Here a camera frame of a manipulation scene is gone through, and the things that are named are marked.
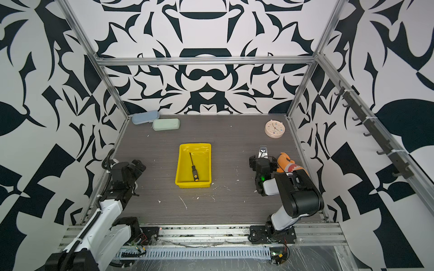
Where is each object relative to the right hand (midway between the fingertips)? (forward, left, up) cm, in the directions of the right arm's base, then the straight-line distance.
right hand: (264, 153), depth 94 cm
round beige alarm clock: (+21, -11, -4) cm, 25 cm away
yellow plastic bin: (+3, +35, -6) cm, 36 cm away
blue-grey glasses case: (+31, +75, -2) cm, 81 cm away
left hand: (-9, +68, +6) cm, 69 cm away
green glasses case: (+24, +64, -2) cm, 68 cm away
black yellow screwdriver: (-8, +38, -5) cm, 39 cm away
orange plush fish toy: (-8, -9, +2) cm, 12 cm away
